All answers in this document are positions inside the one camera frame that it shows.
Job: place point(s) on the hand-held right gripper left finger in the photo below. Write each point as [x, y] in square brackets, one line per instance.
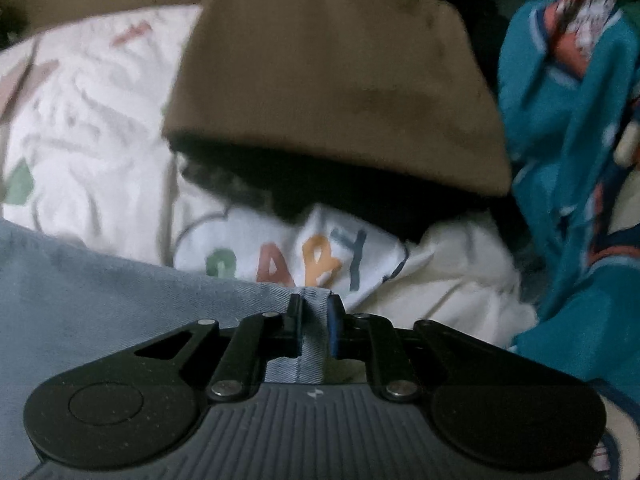
[296, 325]

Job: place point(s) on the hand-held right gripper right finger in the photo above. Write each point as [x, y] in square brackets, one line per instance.
[334, 325]

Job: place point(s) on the blue denim pants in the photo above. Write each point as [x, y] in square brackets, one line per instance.
[100, 300]

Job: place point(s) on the dark leopard print cloth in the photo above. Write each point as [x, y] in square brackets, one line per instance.
[350, 205]

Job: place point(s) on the brown folded cloth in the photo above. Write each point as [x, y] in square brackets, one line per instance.
[340, 70]

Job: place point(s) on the teal printed garment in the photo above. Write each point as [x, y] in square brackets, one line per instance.
[575, 210]

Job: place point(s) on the cream bear printed bedsheet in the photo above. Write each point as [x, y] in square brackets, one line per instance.
[90, 135]

